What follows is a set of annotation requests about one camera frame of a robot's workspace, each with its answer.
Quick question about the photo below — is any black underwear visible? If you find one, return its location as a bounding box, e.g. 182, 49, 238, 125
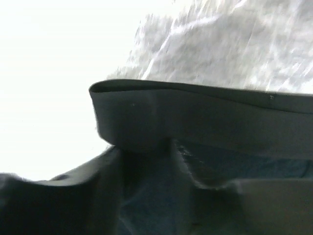
89, 79, 313, 235

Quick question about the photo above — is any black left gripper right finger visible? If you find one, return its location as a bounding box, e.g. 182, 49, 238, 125
171, 140, 313, 235

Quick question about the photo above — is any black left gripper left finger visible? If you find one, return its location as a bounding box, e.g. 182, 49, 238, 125
0, 147, 123, 235

